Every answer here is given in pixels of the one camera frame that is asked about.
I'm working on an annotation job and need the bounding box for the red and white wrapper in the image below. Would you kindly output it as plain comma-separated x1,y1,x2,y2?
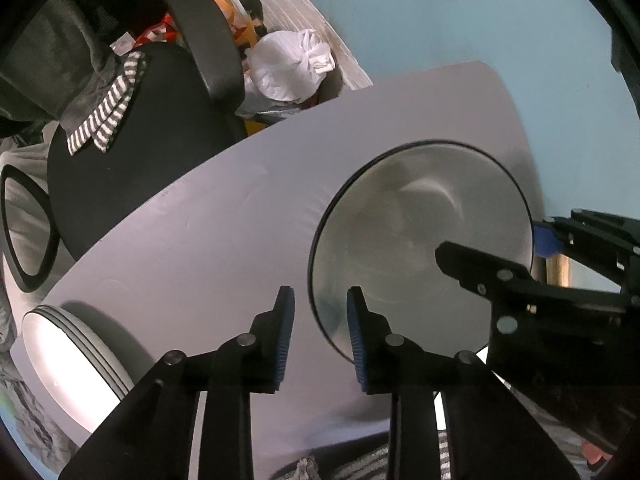
142,12,178,43

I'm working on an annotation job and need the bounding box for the white plate black rim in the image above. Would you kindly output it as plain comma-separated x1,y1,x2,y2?
307,139,534,365

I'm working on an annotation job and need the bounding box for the grey duvet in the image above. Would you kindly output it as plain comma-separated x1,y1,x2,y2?
0,350,86,466

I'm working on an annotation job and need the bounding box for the silver plastic bag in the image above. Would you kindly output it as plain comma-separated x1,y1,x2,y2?
235,95,321,122

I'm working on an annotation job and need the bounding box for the orange bag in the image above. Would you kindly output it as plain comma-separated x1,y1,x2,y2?
210,0,263,51

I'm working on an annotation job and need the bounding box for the person's right hand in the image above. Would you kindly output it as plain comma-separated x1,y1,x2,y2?
580,437,613,471

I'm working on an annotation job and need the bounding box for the black office chair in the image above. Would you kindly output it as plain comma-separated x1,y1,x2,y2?
0,0,248,293

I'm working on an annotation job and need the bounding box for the dark grey striped-end towel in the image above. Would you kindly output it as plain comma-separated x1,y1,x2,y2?
50,35,148,156

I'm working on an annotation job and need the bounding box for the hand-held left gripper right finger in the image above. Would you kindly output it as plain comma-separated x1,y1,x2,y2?
346,287,586,480

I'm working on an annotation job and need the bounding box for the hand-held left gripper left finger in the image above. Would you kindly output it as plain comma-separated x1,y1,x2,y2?
57,286,296,480

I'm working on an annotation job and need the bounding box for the wooden post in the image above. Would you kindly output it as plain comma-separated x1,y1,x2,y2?
547,255,571,288

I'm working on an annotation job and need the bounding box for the white knotted plastic bag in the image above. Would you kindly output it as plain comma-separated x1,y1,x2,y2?
248,27,337,106

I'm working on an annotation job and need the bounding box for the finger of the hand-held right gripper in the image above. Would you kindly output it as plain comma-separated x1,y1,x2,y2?
532,209,640,292
435,241,540,306

